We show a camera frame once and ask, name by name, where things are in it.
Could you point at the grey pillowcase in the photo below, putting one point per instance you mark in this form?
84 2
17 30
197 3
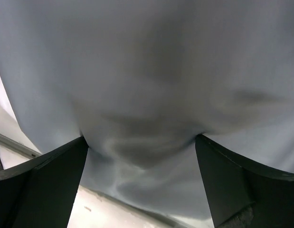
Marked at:
139 79

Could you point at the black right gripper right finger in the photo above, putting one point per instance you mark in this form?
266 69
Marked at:
241 192

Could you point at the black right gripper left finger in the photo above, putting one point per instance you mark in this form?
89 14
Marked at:
40 193

